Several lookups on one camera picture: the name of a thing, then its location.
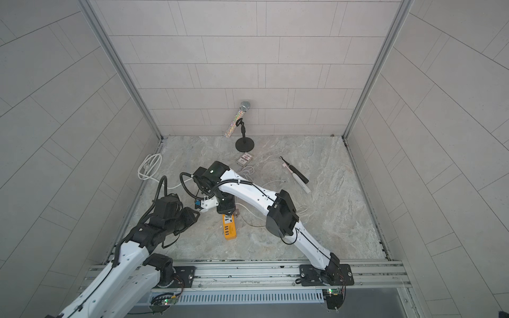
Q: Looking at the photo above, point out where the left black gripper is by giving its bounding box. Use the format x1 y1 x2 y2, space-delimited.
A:
165 206 204 235

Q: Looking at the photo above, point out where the orange power strip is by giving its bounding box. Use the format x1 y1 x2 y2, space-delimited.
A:
223 215 237 241

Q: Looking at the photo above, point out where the white charging cable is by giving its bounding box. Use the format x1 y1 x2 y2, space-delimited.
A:
234 202 309 229

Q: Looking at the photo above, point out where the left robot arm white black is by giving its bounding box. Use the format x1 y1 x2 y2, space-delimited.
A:
59 176 200 317

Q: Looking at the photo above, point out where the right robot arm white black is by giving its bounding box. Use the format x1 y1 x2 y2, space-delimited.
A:
179 161 355 288

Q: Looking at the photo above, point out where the black electric toothbrush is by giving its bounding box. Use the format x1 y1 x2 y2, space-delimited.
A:
280 156 309 184

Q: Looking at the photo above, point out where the white pink electric toothbrush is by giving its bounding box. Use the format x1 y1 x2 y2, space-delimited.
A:
283 164 311 194

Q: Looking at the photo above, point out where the small pink patterned box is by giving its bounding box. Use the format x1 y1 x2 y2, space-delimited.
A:
237 152 254 167

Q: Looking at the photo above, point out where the black microphone stand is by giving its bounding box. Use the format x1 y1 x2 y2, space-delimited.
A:
235 118 255 152

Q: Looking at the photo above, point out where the glitter microphone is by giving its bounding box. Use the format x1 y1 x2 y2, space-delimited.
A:
224 101 251 138

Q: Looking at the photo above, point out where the coiled white usb cable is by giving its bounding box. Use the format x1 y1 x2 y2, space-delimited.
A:
238 164 286 188

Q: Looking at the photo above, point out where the white power strip cord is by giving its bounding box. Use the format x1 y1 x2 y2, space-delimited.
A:
137 152 196 190

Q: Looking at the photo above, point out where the white vented cable duct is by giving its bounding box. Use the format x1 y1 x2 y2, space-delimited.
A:
176 289 325 306

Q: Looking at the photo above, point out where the aluminium mounting rail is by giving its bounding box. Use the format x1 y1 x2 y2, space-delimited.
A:
85 260 410 289

